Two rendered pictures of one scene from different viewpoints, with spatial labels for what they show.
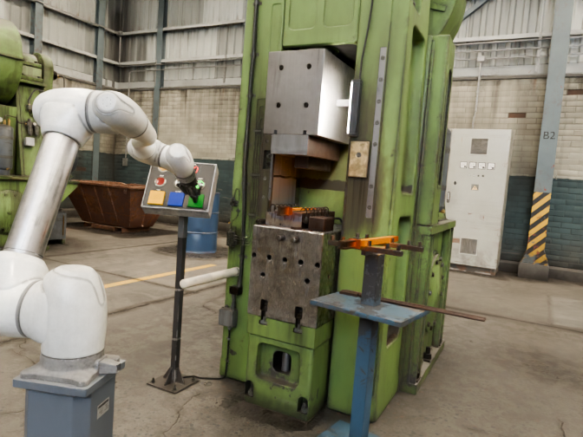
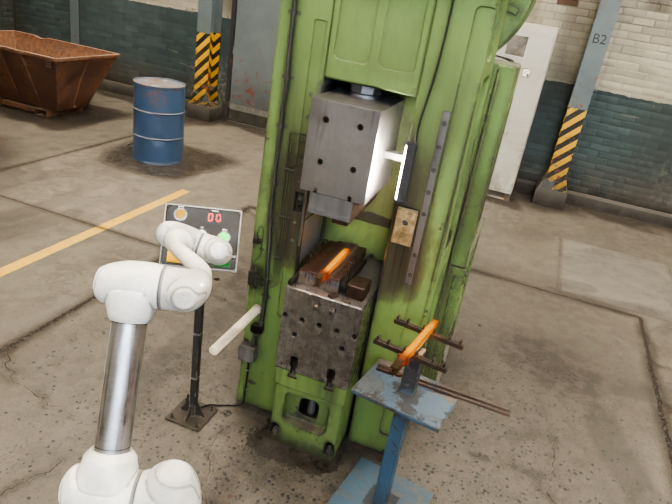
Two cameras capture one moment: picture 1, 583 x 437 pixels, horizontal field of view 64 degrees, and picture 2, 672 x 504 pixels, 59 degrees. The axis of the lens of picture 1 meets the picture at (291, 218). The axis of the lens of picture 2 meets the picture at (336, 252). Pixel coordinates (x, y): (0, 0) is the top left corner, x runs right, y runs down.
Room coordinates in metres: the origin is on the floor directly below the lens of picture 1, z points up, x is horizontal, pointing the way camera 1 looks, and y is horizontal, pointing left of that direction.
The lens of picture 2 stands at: (-0.10, 0.45, 2.20)
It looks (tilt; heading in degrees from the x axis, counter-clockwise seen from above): 24 degrees down; 349
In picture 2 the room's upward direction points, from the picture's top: 9 degrees clockwise
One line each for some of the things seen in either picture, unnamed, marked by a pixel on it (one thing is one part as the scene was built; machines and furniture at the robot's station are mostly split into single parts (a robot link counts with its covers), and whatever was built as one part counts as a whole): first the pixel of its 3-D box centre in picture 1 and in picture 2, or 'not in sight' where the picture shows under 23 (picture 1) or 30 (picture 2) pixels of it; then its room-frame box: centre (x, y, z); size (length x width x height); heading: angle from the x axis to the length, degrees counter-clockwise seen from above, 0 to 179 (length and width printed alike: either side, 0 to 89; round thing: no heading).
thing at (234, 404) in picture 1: (264, 408); (289, 445); (2.25, 0.06, 0.01); 0.58 x 0.39 x 0.01; 63
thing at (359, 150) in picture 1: (358, 159); (404, 226); (2.26, -0.30, 1.27); 0.09 x 0.02 x 0.17; 63
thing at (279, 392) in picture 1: (301, 351); (324, 385); (2.46, -0.11, 0.23); 0.55 x 0.37 x 0.47; 153
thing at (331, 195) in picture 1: (338, 145); (375, 170); (2.74, -0.24, 1.37); 0.41 x 0.10 x 0.91; 63
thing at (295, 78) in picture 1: (318, 101); (362, 144); (2.46, -0.09, 1.56); 0.42 x 0.39 x 0.40; 153
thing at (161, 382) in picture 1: (173, 375); (192, 407); (2.47, 0.58, 0.05); 0.22 x 0.22 x 0.09; 63
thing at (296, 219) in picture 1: (302, 217); (333, 263); (2.48, -0.06, 0.96); 0.42 x 0.20 x 0.09; 153
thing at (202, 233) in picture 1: (199, 221); (159, 121); (6.94, 1.37, 0.44); 0.59 x 0.59 x 0.88
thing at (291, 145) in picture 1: (307, 148); (345, 194); (2.48, -0.06, 1.32); 0.42 x 0.20 x 0.10; 153
